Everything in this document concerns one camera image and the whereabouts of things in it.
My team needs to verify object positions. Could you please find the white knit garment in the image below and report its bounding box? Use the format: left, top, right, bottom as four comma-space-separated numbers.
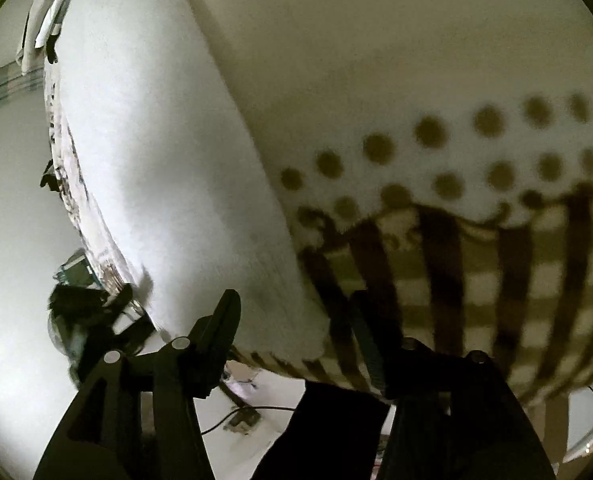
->
57, 0, 329, 360

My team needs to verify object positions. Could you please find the folded striped clothes stack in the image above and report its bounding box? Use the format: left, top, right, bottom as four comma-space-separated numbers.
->
16, 0, 66, 75

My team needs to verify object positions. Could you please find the green metal shelf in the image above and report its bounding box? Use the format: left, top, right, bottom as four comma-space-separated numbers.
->
54, 248, 102, 289

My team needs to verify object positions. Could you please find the black object beside bed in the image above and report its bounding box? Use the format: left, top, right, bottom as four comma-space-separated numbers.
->
39, 159, 62, 194

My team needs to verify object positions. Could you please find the floral bed blanket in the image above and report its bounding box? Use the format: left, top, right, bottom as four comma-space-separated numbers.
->
54, 0, 593, 404

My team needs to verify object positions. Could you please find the black cable on floor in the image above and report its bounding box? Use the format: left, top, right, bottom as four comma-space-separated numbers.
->
198, 381, 297, 437

